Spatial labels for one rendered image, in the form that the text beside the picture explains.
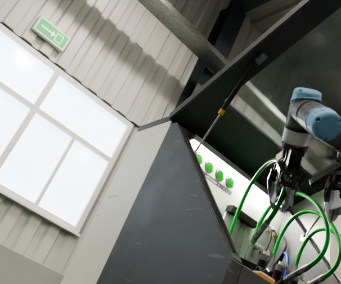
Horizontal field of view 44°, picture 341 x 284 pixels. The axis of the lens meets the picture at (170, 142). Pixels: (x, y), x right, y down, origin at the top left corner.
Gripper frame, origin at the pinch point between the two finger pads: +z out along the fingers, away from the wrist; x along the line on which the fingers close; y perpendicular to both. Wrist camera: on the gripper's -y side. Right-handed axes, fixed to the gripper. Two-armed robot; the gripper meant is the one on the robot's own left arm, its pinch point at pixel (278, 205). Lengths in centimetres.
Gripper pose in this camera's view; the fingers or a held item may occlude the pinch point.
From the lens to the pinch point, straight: 130.4
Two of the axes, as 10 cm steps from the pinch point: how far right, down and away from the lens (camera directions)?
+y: -0.9, 3.0, -9.5
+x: 9.9, 1.6, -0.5
